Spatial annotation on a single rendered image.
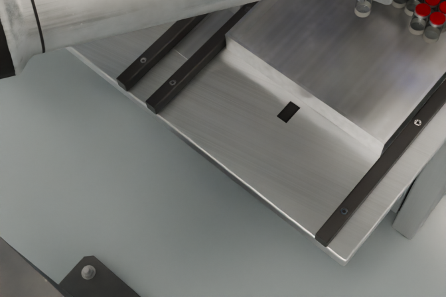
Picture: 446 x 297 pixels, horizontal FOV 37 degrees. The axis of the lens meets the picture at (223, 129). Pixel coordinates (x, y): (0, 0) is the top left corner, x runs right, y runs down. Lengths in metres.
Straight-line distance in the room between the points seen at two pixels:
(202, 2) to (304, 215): 0.42
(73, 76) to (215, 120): 1.18
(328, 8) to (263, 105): 0.18
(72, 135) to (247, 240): 0.59
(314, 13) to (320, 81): 0.11
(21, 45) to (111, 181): 1.42
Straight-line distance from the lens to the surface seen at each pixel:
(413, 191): 1.53
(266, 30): 0.95
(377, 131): 0.88
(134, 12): 0.45
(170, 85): 0.89
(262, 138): 0.86
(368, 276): 1.73
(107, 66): 0.95
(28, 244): 1.84
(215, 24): 0.96
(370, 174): 0.83
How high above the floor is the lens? 1.66
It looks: 63 degrees down
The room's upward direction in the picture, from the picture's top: 8 degrees counter-clockwise
